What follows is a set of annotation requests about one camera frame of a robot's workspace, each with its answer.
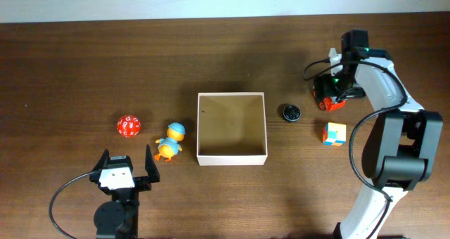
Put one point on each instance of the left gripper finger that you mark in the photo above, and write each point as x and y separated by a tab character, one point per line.
150	167
103	161

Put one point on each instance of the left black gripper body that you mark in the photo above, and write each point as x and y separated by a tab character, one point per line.
129	195

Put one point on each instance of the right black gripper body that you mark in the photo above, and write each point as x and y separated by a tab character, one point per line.
341	86

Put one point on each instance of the red toy truck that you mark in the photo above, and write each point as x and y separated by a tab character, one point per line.
325	102

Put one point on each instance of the colourful puzzle cube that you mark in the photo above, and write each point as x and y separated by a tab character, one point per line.
334	134

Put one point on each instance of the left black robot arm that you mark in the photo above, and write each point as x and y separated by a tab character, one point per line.
119	217

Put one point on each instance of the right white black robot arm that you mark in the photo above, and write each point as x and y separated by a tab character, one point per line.
393	148

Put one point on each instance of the yellow duck toy blue hat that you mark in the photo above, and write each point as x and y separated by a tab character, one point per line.
170	146

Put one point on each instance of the red lettered ball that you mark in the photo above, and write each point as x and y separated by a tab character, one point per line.
128	126

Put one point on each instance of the black round cap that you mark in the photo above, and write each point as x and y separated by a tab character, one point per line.
291	113

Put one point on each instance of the white cardboard box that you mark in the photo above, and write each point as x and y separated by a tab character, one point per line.
231	129

